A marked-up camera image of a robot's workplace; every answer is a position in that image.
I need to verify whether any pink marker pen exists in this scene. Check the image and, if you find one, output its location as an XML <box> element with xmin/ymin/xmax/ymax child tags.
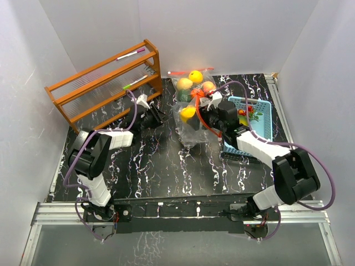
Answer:
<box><xmin>116</xmin><ymin>47</ymin><xmax>145</xmax><ymax>61</ymax></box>

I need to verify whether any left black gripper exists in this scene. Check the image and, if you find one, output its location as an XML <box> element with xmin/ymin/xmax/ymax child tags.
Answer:
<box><xmin>138</xmin><ymin>105</ymin><xmax>170</xmax><ymax>132</ymax></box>

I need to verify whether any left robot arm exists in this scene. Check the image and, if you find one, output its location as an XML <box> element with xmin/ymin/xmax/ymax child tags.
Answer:
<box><xmin>68</xmin><ymin>104</ymin><xmax>168</xmax><ymax>221</ymax></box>

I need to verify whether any blue plastic basket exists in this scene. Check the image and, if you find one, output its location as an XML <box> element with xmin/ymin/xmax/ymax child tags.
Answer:
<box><xmin>223</xmin><ymin>96</ymin><xmax>273</xmax><ymax>157</ymax></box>

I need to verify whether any green marker pen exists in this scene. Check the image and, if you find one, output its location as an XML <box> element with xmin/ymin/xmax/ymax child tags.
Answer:
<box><xmin>123</xmin><ymin>75</ymin><xmax>148</xmax><ymax>90</ymax></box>

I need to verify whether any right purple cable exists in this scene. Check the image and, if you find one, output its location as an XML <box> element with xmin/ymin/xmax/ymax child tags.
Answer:
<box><xmin>213</xmin><ymin>81</ymin><xmax>337</xmax><ymax>244</ymax></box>

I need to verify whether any aluminium frame rail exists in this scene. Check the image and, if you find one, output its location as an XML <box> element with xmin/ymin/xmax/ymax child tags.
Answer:
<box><xmin>32</xmin><ymin>201</ymin><xmax>330</xmax><ymax>225</ymax></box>

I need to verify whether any fake green fruit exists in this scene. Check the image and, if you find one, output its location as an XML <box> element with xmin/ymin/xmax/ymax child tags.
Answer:
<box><xmin>177</xmin><ymin>90</ymin><xmax>192</xmax><ymax>103</ymax></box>

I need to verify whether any orange yellow fake pepper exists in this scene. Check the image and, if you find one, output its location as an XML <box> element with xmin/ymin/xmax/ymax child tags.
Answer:
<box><xmin>180</xmin><ymin>105</ymin><xmax>196</xmax><ymax>123</ymax></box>

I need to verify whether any clear zip bag with peppers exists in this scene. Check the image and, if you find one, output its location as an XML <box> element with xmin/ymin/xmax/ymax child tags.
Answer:
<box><xmin>173</xmin><ymin>97</ymin><xmax>220</xmax><ymax>147</ymax></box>

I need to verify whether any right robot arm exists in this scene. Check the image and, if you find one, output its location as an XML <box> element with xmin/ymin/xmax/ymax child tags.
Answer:
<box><xmin>180</xmin><ymin>101</ymin><xmax>321</xmax><ymax>220</ymax></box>

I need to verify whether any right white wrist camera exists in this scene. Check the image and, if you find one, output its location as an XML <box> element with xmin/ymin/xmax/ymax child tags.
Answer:
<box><xmin>207</xmin><ymin>91</ymin><xmax>222</xmax><ymax>111</ymax></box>

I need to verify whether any yellow fake bell pepper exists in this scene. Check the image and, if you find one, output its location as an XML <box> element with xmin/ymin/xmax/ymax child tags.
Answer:
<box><xmin>239</xmin><ymin>116</ymin><xmax>249</xmax><ymax>126</ymax></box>

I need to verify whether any yellow fake lemon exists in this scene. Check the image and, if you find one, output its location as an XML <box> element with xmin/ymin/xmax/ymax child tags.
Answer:
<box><xmin>188</xmin><ymin>70</ymin><xmax>204</xmax><ymax>84</ymax></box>

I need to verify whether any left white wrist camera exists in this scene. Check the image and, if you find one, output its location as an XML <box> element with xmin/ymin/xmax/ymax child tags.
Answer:
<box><xmin>136</xmin><ymin>94</ymin><xmax>150</xmax><ymax>109</ymax></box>

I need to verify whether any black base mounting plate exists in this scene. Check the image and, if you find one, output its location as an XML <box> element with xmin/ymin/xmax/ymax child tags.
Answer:
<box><xmin>80</xmin><ymin>193</ymin><xmax>281</xmax><ymax>238</ymax></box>

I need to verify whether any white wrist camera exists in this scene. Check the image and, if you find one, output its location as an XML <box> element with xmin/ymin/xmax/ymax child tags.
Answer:
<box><xmin>136</xmin><ymin>94</ymin><xmax>150</xmax><ymax>109</ymax></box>
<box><xmin>207</xmin><ymin>91</ymin><xmax>222</xmax><ymax>111</ymax></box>

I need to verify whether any fake pink peach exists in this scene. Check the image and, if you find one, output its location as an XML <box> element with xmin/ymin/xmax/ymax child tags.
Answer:
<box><xmin>202</xmin><ymin>81</ymin><xmax>216</xmax><ymax>95</ymax></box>

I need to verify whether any fake peach apple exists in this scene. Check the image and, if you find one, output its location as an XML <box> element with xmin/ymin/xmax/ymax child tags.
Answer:
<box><xmin>176</xmin><ymin>78</ymin><xmax>194</xmax><ymax>91</ymax></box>

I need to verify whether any clear zip bag with fruit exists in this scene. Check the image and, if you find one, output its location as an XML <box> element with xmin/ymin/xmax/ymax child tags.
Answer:
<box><xmin>168</xmin><ymin>68</ymin><xmax>216</xmax><ymax>99</ymax></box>

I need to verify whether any wooden shelf rack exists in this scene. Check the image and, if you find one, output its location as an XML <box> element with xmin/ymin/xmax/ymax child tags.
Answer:
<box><xmin>44</xmin><ymin>39</ymin><xmax>163</xmax><ymax>133</ymax></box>

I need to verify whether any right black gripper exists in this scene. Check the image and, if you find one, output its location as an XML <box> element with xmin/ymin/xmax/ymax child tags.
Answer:
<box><xmin>187</xmin><ymin>102</ymin><xmax>226</xmax><ymax>132</ymax></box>

